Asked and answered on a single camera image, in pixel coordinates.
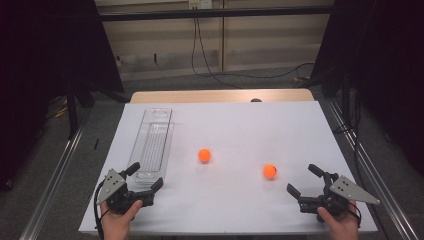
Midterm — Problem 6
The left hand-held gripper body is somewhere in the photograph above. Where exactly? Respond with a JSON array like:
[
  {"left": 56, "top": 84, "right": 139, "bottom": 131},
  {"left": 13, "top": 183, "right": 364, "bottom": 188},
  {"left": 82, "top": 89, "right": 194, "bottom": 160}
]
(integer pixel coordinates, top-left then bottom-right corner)
[{"left": 96, "top": 168, "right": 156, "bottom": 215}]

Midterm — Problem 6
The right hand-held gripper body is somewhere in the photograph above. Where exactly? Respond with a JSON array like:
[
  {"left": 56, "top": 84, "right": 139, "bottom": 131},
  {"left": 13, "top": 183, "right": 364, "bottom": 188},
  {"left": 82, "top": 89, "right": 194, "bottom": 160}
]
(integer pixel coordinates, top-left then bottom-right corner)
[{"left": 297, "top": 175, "right": 381, "bottom": 218}]

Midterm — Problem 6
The clear plastic tray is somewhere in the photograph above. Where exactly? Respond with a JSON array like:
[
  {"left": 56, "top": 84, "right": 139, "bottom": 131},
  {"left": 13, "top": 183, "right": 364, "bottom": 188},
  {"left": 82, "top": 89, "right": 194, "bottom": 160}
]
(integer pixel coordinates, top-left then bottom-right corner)
[{"left": 127, "top": 107, "right": 176, "bottom": 184}]

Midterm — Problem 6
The orange ball with black mark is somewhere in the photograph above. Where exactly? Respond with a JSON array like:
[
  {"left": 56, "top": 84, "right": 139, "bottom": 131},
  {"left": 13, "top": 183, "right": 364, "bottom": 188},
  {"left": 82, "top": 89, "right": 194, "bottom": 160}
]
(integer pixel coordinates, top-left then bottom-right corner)
[{"left": 262, "top": 163, "right": 278, "bottom": 180}]

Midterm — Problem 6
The plain orange ball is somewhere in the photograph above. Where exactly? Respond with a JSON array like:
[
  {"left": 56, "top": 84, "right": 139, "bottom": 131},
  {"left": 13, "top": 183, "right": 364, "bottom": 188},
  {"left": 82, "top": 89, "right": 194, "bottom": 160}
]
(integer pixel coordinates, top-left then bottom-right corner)
[{"left": 197, "top": 148, "right": 212, "bottom": 164}]

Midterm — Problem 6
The person's right hand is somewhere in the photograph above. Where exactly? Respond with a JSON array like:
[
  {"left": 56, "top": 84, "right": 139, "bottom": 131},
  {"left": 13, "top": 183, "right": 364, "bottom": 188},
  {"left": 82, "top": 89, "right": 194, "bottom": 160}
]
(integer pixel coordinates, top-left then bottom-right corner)
[{"left": 316, "top": 200, "right": 362, "bottom": 240}]

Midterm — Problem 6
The person's left hand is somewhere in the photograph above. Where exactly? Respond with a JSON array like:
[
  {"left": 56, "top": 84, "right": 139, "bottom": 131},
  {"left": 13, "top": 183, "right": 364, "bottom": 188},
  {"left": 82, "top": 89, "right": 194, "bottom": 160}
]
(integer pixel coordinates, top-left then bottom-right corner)
[{"left": 99, "top": 199, "right": 144, "bottom": 240}]

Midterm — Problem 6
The black metal stand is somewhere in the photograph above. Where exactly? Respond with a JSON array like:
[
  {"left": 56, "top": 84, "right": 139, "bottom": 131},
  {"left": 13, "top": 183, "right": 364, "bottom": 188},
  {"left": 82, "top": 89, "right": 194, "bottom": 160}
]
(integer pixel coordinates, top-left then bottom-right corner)
[
  {"left": 339, "top": 69, "right": 354, "bottom": 129},
  {"left": 64, "top": 79, "right": 98, "bottom": 139}
]

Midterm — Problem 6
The white board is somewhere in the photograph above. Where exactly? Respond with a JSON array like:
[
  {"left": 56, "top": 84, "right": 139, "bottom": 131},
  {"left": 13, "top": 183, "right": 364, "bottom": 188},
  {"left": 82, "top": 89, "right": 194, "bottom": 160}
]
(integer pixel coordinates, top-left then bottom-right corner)
[{"left": 78, "top": 100, "right": 379, "bottom": 236}]

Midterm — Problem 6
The wooden table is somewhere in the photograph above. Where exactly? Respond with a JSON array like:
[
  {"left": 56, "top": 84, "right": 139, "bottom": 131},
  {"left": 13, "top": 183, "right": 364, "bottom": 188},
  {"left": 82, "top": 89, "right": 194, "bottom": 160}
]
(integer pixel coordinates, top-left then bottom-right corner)
[{"left": 129, "top": 88, "right": 315, "bottom": 104}]

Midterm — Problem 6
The black curtain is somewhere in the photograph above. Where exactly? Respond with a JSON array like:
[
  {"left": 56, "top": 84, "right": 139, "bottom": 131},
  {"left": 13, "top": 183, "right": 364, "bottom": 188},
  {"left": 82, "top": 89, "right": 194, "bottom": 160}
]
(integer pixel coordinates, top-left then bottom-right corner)
[
  {"left": 311, "top": 0, "right": 424, "bottom": 178},
  {"left": 0, "top": 0, "right": 125, "bottom": 193}
]

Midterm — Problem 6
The black horizontal bar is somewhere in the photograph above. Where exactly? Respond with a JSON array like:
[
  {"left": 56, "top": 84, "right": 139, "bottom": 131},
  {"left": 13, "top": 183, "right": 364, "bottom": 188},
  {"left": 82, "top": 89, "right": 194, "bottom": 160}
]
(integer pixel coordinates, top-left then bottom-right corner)
[{"left": 99, "top": 5, "right": 334, "bottom": 23}]

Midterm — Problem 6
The left hand-held gripper black cable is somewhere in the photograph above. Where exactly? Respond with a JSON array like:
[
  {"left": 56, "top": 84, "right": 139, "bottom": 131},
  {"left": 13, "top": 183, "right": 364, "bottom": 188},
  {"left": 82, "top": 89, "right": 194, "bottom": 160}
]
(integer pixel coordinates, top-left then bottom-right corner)
[{"left": 93, "top": 179, "right": 107, "bottom": 240}]

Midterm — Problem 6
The hand-held gripper black cable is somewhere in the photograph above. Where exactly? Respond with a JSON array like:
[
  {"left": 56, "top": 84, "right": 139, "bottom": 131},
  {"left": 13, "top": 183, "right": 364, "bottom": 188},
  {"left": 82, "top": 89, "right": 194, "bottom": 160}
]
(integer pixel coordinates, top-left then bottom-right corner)
[
  {"left": 93, "top": 179, "right": 107, "bottom": 240},
  {"left": 346, "top": 201, "right": 363, "bottom": 230}
]

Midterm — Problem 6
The right hand-held gripper black cable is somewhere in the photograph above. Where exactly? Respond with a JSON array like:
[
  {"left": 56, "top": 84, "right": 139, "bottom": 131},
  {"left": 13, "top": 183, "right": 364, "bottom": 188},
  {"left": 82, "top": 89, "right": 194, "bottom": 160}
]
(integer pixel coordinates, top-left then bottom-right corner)
[{"left": 346, "top": 201, "right": 363, "bottom": 230}]

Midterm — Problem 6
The metal floor rail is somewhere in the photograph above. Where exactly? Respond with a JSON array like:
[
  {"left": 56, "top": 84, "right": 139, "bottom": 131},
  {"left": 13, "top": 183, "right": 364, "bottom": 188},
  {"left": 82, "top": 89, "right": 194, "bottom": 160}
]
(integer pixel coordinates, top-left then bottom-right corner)
[
  {"left": 324, "top": 99, "right": 419, "bottom": 240},
  {"left": 19, "top": 123, "right": 86, "bottom": 240}
]

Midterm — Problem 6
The yellow cable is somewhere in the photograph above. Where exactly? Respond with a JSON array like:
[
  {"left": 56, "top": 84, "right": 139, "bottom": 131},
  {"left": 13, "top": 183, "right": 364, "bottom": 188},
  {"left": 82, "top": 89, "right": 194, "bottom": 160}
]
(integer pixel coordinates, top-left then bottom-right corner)
[{"left": 53, "top": 105, "right": 69, "bottom": 119}]

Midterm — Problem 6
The long black floor cable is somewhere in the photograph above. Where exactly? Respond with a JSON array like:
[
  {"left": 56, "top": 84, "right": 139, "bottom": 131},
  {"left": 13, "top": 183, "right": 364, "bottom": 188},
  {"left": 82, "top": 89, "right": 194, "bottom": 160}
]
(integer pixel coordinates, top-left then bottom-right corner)
[{"left": 191, "top": 17, "right": 316, "bottom": 80}]

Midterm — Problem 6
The short black floor cable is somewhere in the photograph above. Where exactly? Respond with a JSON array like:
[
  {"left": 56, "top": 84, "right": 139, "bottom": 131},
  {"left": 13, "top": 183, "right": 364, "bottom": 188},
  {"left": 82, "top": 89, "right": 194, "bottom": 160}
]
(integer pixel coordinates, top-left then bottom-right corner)
[{"left": 197, "top": 17, "right": 244, "bottom": 90}]

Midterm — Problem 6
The white wall outlet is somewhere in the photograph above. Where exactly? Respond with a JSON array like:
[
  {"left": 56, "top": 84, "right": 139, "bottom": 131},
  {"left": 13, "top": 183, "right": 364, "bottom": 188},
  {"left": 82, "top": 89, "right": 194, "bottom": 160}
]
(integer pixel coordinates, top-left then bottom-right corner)
[{"left": 188, "top": 0, "right": 213, "bottom": 10}]

